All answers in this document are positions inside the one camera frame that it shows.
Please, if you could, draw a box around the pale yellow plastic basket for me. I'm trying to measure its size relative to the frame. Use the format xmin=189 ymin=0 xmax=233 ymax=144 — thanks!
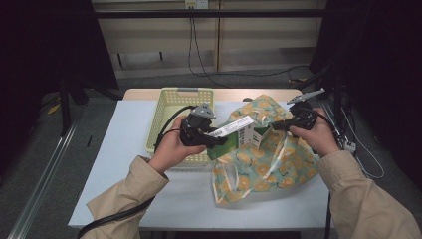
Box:
xmin=144 ymin=87 xmax=216 ymax=167

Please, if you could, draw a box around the person's right hand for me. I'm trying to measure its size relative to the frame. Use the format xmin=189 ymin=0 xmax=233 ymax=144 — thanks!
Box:
xmin=289 ymin=108 xmax=341 ymax=158

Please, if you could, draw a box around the white power strip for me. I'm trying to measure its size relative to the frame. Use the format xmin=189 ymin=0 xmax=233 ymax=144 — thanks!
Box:
xmin=342 ymin=139 xmax=357 ymax=154

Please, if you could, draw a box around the black wall cable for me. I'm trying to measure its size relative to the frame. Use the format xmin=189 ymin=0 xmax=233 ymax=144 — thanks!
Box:
xmin=187 ymin=18 xmax=233 ymax=89
xmin=192 ymin=18 xmax=312 ymax=78

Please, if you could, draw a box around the white wall socket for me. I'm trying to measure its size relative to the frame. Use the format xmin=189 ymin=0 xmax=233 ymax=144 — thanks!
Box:
xmin=184 ymin=0 xmax=209 ymax=10

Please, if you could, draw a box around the orange print cloth bag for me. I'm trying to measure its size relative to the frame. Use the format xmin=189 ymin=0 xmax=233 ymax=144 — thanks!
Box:
xmin=211 ymin=94 xmax=321 ymax=207

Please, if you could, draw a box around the white table mat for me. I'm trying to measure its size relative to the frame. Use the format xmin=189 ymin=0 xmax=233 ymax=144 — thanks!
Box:
xmin=68 ymin=99 xmax=331 ymax=232

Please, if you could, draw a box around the white floor cable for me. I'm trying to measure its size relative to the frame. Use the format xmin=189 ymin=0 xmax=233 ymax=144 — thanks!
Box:
xmin=341 ymin=108 xmax=386 ymax=180

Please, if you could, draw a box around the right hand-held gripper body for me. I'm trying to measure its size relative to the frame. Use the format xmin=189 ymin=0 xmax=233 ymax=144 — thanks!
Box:
xmin=287 ymin=88 xmax=326 ymax=131

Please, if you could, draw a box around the tall green and white box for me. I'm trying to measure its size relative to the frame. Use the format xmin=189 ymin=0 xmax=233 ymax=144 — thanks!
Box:
xmin=206 ymin=115 xmax=256 ymax=161

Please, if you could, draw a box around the black metal stand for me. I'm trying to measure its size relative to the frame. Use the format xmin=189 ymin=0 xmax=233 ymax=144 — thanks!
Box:
xmin=58 ymin=76 xmax=122 ymax=137

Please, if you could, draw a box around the person's left hand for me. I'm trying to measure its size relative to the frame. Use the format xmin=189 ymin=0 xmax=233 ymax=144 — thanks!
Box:
xmin=147 ymin=116 xmax=207 ymax=175

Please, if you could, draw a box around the right hand-held gripper cable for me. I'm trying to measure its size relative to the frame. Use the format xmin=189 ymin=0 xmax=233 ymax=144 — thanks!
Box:
xmin=308 ymin=108 xmax=336 ymax=239

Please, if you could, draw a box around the left hand-held gripper cable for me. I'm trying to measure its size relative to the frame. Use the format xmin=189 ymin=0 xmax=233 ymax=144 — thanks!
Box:
xmin=77 ymin=105 xmax=197 ymax=239

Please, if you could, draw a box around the black horizontal bar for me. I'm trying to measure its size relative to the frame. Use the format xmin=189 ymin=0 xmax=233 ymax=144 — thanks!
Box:
xmin=94 ymin=8 xmax=327 ymax=19

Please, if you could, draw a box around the hand-held gripper cable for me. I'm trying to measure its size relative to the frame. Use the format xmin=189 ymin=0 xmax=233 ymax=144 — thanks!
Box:
xmin=308 ymin=108 xmax=336 ymax=239
xmin=77 ymin=105 xmax=197 ymax=239

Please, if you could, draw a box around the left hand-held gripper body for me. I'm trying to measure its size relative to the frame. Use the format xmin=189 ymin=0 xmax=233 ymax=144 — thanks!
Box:
xmin=179 ymin=103 xmax=217 ymax=147

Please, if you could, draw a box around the green and white cube box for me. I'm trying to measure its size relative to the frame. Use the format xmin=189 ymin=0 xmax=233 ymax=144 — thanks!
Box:
xmin=252 ymin=125 xmax=273 ymax=151

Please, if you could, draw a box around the black curtain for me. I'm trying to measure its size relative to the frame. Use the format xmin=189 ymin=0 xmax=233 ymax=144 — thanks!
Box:
xmin=0 ymin=0 xmax=118 ymax=167
xmin=310 ymin=0 xmax=422 ymax=190

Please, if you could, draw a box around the metal floor rail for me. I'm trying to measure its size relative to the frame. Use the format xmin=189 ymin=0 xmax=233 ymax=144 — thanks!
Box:
xmin=6 ymin=120 xmax=83 ymax=239

